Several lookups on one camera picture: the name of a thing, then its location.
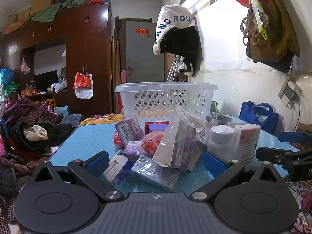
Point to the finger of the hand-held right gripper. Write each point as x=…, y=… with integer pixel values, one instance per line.
x=291, y=136
x=273, y=154

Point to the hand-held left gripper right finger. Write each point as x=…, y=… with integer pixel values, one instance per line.
x=214, y=163

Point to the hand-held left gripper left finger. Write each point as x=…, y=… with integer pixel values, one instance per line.
x=97, y=162

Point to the white purple medicine box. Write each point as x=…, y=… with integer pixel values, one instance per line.
x=117, y=165

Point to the white plastic bottle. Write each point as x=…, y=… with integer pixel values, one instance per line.
x=220, y=141

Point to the white pink medicine box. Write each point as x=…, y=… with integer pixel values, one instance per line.
x=247, y=141

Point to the purple blister pack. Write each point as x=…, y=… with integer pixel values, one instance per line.
x=132, y=148

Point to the large purple box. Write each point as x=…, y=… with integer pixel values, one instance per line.
x=180, y=146

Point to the dark box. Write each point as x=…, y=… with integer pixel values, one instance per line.
x=217, y=120

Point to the grey blue medicine box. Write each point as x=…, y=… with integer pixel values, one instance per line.
x=153, y=173

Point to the red item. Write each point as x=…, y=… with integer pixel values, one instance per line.
x=152, y=142

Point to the red box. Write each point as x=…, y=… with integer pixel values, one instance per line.
x=156, y=123

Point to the white plastic basket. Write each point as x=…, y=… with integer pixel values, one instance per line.
x=156, y=100

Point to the floral bedsheet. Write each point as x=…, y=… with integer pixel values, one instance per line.
x=306, y=197

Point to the yellow blanket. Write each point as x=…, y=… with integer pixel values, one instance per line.
x=102, y=120

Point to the blue tote bag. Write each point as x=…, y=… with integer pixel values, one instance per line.
x=247, y=114

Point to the grey blue cloth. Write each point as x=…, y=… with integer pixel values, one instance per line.
x=70, y=120

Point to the teal box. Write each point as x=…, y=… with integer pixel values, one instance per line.
x=62, y=111

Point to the red white plastic bag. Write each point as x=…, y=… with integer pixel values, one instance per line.
x=82, y=81

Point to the pile of clothes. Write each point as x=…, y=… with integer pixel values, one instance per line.
x=24, y=117

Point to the black handbag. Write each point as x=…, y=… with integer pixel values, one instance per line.
x=7, y=180

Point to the black television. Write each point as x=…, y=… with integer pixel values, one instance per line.
x=45, y=80

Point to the brown hanging bag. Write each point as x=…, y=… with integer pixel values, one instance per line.
x=275, y=36

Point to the metal crutches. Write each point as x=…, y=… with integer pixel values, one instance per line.
x=173, y=67

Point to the grey door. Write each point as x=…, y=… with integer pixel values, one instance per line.
x=141, y=58

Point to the green white bag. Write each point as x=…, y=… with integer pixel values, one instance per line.
x=11, y=89

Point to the brown wooden wardrobe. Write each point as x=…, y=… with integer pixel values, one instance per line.
x=95, y=48

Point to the pink plastic bag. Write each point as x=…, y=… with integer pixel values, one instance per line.
x=24, y=67

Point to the blue plastic bag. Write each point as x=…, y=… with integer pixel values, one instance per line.
x=5, y=75

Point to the white black hanging jacket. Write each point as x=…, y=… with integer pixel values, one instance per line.
x=170, y=17

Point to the green cloth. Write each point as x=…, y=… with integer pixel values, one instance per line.
x=48, y=12

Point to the blue red bag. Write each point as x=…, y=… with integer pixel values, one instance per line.
x=97, y=0

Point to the medium cardboard box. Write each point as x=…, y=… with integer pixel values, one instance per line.
x=24, y=13

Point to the small cardboard box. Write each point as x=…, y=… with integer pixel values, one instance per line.
x=12, y=18

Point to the large cardboard box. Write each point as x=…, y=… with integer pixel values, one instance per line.
x=42, y=3

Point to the wall power adapter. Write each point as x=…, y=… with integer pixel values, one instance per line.
x=290, y=93

